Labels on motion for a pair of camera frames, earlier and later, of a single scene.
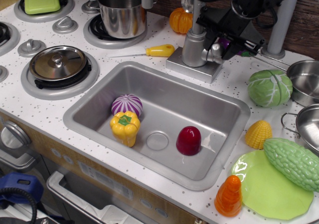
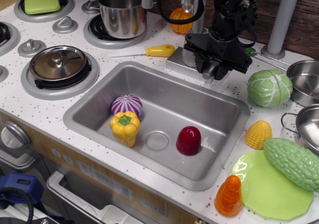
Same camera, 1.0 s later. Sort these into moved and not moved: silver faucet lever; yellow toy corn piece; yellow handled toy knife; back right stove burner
Moved: silver faucet lever
Not moved: back right stove burner; yellow handled toy knife; yellow toy corn piece
